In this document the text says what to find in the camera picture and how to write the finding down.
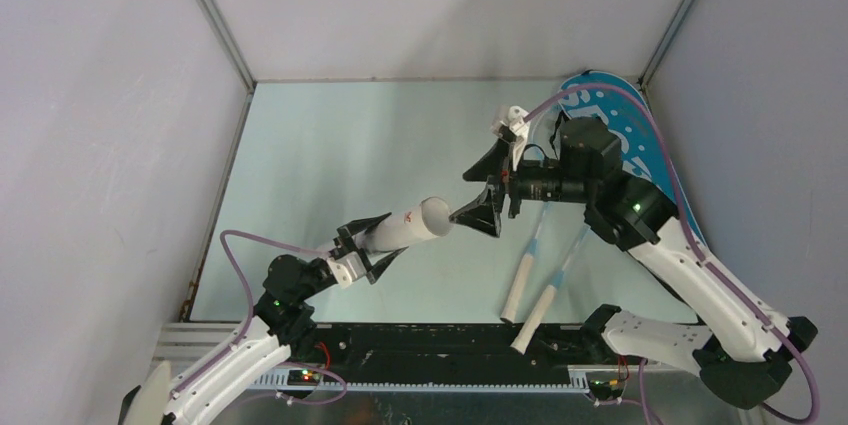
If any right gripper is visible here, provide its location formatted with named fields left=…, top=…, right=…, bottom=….
left=449, top=135, right=593, bottom=236

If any white shuttlecock tube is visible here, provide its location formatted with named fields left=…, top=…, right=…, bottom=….
left=359, top=197, right=453, bottom=254

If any blue badminton racket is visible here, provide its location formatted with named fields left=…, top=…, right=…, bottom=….
left=511, top=225, right=590, bottom=354
left=500, top=203, right=550, bottom=324

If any blue racket cover bag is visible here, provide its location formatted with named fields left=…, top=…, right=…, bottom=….
left=556, top=70, right=710, bottom=251

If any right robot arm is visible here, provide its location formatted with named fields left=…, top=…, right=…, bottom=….
left=451, top=117, right=817, bottom=409

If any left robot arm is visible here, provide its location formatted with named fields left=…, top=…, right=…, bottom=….
left=118, top=211, right=432, bottom=424

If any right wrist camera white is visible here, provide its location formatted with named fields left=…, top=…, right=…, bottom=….
left=491, top=105, right=529, bottom=152

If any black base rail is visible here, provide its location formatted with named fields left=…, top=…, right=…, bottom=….
left=293, top=323, right=637, bottom=388

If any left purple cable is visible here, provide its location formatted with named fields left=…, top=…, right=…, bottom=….
left=169, top=229, right=333, bottom=397

